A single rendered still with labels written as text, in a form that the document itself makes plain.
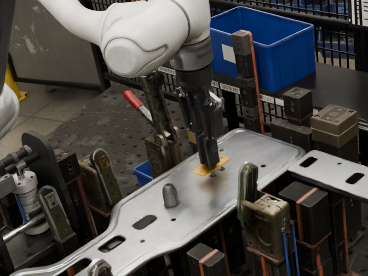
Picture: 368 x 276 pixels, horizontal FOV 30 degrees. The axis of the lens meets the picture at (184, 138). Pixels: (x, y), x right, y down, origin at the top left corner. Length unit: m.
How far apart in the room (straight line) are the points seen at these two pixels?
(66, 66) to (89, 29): 3.06
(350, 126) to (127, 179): 0.83
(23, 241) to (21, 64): 3.11
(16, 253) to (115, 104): 1.25
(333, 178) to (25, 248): 0.67
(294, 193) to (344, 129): 0.20
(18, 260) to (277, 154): 0.61
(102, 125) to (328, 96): 1.05
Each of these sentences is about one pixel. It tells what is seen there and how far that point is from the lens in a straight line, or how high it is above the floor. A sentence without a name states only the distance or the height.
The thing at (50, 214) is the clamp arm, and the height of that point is 1.05.
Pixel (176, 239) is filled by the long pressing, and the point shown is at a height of 1.00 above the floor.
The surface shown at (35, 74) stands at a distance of 4.53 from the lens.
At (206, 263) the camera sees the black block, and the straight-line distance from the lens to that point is 1.30.
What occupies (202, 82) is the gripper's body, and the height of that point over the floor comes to 1.24.
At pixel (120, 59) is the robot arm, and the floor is 1.39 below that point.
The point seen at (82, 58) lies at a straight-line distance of 4.20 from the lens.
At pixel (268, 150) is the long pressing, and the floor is 1.00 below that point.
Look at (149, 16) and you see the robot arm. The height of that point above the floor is 1.44.
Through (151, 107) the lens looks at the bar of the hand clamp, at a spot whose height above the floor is 1.14.
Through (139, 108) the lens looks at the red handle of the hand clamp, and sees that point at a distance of 1.62.
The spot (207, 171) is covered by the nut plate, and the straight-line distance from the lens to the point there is 1.49.
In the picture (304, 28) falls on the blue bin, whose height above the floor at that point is 1.14.
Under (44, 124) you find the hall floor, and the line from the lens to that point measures 4.32.
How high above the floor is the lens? 1.81
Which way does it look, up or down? 29 degrees down
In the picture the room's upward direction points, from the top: 11 degrees counter-clockwise
